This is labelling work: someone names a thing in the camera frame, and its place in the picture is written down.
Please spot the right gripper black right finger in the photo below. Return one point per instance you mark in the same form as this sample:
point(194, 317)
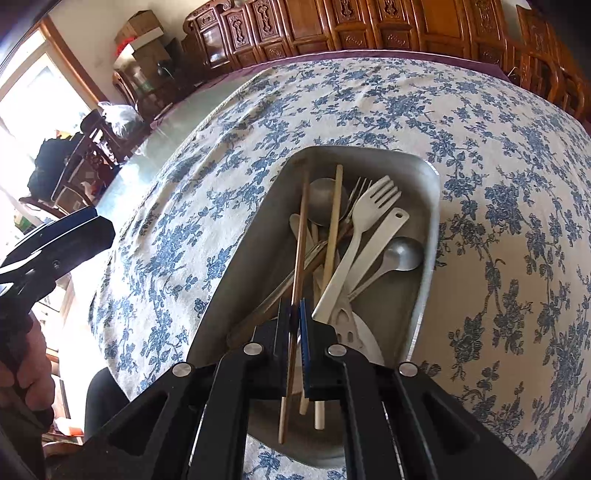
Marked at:
point(380, 407)

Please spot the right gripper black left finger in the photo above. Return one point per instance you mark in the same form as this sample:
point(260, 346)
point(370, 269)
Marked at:
point(256, 370)

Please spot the white slotted spatula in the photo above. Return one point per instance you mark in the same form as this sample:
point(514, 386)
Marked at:
point(391, 224)

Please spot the small metal spoon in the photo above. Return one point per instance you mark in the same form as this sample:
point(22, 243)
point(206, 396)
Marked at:
point(402, 254)

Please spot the cream bamboo chopstick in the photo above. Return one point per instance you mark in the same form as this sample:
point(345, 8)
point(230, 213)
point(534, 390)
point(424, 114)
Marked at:
point(333, 231)

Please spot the cream plastic fork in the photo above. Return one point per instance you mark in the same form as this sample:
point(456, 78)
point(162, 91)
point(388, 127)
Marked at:
point(371, 206)

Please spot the metal fork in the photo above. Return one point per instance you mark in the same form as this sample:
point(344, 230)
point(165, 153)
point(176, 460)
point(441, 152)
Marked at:
point(313, 259)

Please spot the large cream plastic spoon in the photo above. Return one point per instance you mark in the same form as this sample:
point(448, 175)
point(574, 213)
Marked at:
point(365, 336)

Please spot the person's left hand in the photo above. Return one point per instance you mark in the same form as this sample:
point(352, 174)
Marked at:
point(34, 373)

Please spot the wooden side chair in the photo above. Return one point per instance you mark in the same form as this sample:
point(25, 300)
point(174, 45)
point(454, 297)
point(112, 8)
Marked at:
point(72, 172)

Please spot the blue floral tablecloth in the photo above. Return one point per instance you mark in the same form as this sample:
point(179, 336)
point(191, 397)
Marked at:
point(507, 325)

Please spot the grey metal tray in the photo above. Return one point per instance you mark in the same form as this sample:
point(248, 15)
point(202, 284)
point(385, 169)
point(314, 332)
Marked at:
point(393, 307)

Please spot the cardboard boxes stack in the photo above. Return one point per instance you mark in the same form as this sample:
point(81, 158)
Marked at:
point(140, 42)

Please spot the carved wooden armchair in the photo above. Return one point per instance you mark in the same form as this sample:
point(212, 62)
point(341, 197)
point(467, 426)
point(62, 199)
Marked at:
point(543, 65)

